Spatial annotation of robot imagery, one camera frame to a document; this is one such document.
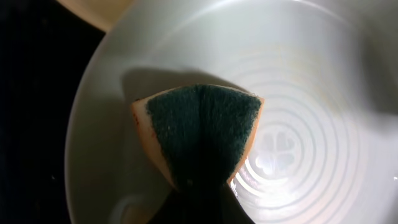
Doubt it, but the yellow plate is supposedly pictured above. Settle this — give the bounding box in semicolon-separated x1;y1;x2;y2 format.
57;0;135;32

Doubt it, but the mint plate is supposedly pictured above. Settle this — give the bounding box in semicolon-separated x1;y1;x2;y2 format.
65;1;397;223

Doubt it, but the black round tray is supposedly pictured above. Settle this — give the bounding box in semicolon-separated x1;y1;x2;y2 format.
1;0;104;223

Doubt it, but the green yellow sponge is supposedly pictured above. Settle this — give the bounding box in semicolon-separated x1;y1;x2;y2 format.
131;84;264;192

